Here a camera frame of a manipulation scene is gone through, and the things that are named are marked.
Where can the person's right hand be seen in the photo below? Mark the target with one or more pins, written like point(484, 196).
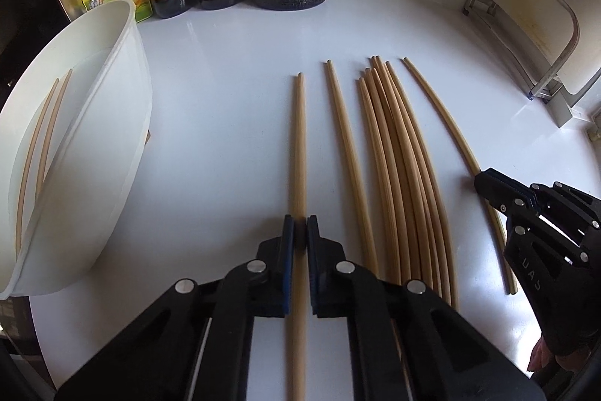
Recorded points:
point(575, 366)

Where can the white plastic bowl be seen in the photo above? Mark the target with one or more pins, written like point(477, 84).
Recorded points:
point(108, 147)

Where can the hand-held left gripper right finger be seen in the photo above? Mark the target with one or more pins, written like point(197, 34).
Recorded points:
point(313, 269)

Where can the metal cutting board rack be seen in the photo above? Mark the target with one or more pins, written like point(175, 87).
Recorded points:
point(566, 6)

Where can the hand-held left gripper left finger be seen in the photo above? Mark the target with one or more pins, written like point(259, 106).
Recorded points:
point(289, 269)

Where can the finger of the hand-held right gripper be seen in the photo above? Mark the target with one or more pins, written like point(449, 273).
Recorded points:
point(497, 182)
point(530, 269)

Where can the bunch of wooden chopsticks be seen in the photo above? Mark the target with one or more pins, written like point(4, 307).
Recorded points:
point(404, 175)

